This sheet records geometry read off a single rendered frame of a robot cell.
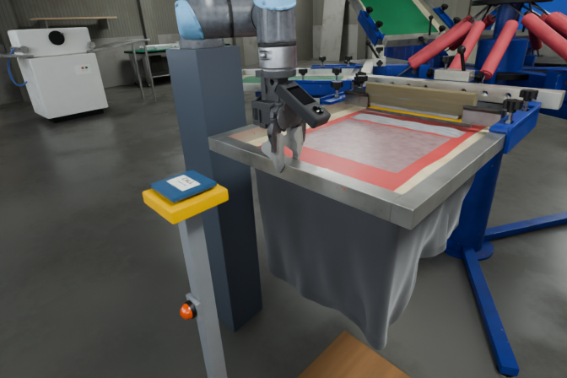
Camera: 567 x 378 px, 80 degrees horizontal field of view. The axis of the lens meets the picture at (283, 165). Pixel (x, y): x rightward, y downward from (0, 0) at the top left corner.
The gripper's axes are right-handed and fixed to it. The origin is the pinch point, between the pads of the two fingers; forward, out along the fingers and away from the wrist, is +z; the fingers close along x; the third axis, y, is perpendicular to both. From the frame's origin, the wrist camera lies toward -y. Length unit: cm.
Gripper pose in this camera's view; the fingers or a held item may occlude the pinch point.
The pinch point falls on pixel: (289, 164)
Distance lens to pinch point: 73.4
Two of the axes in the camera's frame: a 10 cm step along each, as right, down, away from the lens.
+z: 0.4, 9.2, 3.9
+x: -7.1, 3.0, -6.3
